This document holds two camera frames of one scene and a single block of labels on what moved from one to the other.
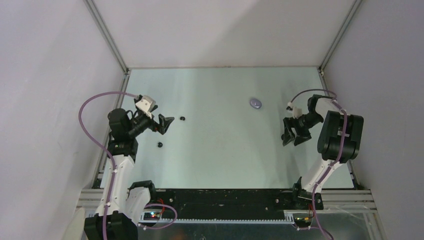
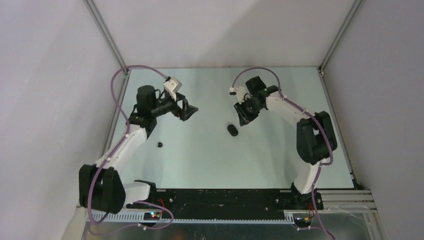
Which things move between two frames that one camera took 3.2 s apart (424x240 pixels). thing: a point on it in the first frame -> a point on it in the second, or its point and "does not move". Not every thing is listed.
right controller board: [303, 221] does not move
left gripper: [162, 127] -> [187, 110]
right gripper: [289, 122] -> [245, 118]
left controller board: [151, 216] does not move
